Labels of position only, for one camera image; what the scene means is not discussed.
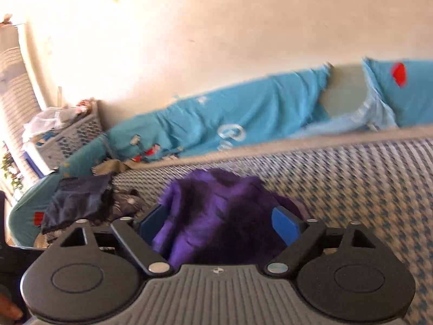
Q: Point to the clear plastic bag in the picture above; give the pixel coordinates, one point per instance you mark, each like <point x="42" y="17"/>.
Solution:
<point x="50" y="118"/>

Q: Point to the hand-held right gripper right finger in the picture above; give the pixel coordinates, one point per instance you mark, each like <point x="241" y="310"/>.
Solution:
<point x="286" y="225"/>

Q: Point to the blue box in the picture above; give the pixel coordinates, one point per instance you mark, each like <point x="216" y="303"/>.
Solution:
<point x="32" y="164"/>

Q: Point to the person's left hand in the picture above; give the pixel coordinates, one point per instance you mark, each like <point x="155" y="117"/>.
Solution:
<point x="8" y="306"/>

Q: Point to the dark cotton garment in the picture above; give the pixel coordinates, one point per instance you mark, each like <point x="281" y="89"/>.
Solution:
<point x="77" y="199"/>

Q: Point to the purple floral top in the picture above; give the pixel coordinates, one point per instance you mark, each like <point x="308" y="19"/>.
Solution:
<point x="216" y="216"/>

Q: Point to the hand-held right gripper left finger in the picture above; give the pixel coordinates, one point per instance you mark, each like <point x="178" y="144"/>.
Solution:
<point x="149" y="226"/>

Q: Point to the light blue cloth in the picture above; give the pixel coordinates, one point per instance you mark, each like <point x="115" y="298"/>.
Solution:
<point x="351" y="120"/>

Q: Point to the white laundry basket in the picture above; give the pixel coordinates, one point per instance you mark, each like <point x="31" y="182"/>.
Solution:
<point x="72" y="138"/>

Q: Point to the white ribbed curtain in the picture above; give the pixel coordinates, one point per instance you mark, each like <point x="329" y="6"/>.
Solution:
<point x="15" y="84"/>

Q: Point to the green plant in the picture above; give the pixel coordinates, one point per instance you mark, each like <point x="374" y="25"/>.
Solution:
<point x="8" y="171"/>

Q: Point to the blue beige houndstooth blanket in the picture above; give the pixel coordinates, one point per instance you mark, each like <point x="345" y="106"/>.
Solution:
<point x="355" y="182"/>

